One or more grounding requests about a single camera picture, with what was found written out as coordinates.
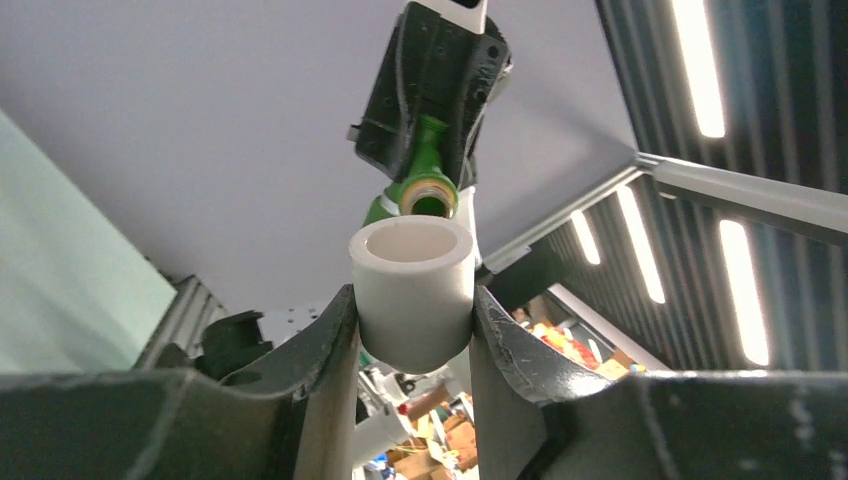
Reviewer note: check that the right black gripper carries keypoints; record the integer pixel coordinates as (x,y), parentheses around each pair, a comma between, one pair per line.
(430,58)

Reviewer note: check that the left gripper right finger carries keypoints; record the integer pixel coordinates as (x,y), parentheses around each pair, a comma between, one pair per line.
(538,415)

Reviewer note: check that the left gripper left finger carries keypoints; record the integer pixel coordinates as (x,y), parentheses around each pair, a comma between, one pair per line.
(288,415)

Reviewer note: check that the green water faucet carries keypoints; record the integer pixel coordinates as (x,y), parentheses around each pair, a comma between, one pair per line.
(426,190)

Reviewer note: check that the white pipe elbow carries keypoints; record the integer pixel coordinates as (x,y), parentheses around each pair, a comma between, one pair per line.
(414,281)

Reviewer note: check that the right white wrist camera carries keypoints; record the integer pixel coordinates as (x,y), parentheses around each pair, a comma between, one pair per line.
(470,15)

